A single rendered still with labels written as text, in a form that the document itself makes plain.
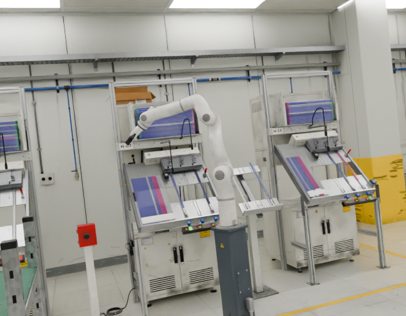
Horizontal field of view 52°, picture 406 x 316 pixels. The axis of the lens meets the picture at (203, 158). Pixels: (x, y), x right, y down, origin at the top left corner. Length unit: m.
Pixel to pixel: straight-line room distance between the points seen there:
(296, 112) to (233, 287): 1.94
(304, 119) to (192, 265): 1.76
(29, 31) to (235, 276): 3.65
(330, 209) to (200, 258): 1.35
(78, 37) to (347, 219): 3.58
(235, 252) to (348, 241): 1.74
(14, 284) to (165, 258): 2.68
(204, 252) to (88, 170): 2.00
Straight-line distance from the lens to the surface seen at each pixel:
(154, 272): 3.57
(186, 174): 3.59
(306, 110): 4.20
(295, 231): 3.99
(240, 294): 2.93
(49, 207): 5.07
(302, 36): 6.18
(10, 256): 0.94
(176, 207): 3.32
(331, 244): 4.21
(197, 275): 3.68
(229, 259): 2.85
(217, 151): 2.81
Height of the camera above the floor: 1.24
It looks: 1 degrees down
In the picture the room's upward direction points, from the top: 6 degrees counter-clockwise
